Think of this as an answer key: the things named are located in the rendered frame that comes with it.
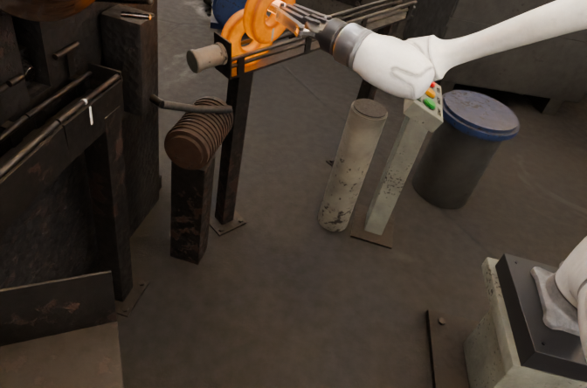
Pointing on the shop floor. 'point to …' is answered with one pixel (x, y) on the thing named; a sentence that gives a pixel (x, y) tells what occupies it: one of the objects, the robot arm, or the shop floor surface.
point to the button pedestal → (397, 170)
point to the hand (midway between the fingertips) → (272, 3)
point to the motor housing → (194, 176)
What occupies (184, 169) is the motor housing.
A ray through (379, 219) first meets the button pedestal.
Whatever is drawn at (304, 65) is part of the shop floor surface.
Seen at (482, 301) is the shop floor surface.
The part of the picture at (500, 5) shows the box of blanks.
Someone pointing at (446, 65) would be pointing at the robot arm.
